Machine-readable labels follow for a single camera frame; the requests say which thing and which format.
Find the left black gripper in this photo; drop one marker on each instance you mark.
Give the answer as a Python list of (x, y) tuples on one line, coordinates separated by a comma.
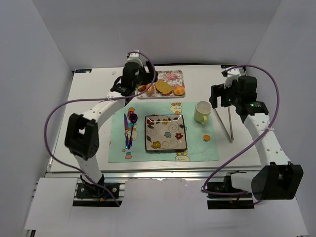
[(150, 71)]

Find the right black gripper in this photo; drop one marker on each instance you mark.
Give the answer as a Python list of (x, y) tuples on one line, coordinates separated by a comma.
[(217, 93)]

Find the round orange bun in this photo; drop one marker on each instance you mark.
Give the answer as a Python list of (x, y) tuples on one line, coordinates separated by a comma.
[(179, 90)]

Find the metal serving tongs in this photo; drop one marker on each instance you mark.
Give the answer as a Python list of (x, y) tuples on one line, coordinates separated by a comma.
[(223, 124)]

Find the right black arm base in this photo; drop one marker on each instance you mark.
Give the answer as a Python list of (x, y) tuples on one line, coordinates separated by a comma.
[(224, 189)]

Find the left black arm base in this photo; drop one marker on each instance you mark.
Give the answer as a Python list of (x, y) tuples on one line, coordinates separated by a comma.
[(89, 191)]

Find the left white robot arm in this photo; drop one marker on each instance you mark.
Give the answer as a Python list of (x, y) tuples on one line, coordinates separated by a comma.
[(82, 134)]

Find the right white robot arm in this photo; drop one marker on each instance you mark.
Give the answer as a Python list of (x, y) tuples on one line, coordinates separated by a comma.
[(278, 178)]

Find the half brown bread roll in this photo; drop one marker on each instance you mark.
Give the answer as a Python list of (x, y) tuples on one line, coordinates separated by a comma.
[(143, 88)]

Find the brown bread slice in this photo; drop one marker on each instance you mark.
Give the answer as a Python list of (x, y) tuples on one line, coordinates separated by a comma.
[(163, 88)]

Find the orange sandwich bun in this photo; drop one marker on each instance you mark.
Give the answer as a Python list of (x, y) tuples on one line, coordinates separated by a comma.
[(150, 89)]

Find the right blue table label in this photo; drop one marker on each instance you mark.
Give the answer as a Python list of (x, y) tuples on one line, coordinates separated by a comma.
[(226, 66)]

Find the blue table label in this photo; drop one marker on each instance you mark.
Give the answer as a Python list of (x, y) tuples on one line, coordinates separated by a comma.
[(78, 71), (226, 66)]

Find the floral rectangular tray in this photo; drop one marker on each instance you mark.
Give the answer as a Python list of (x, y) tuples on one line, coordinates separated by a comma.
[(173, 78)]

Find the iridescent purple spoon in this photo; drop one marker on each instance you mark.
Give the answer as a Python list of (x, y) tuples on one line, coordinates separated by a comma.
[(133, 119)]

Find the pale yellow mug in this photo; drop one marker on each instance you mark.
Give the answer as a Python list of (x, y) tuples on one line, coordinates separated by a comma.
[(202, 112)]

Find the left blue table label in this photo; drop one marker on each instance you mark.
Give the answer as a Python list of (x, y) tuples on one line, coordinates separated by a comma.
[(78, 71)]

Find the square floral ceramic plate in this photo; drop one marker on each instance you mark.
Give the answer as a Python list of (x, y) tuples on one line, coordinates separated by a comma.
[(165, 133)]

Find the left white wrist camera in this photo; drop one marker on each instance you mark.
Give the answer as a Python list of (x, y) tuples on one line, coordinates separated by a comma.
[(134, 57)]

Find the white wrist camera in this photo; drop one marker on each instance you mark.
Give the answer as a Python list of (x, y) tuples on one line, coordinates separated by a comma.
[(230, 74), (134, 57)]

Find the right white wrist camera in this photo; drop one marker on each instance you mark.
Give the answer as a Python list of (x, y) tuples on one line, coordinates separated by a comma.
[(230, 74)]

